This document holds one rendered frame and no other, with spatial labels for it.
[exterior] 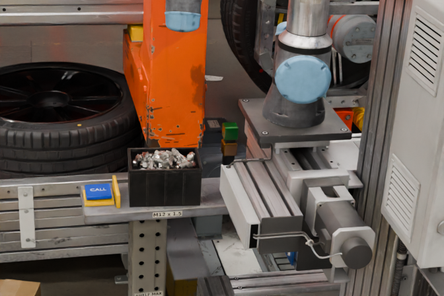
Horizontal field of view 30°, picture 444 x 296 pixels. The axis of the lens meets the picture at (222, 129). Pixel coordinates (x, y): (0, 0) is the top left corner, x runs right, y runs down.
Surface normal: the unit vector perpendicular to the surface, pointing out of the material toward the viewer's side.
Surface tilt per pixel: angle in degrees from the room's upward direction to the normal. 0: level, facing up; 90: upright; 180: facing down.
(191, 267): 0
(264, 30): 90
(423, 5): 90
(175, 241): 0
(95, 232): 90
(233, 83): 0
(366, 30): 90
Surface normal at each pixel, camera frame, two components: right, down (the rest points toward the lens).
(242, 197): 0.05, -0.91
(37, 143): 0.07, 0.42
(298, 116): 0.11, 0.13
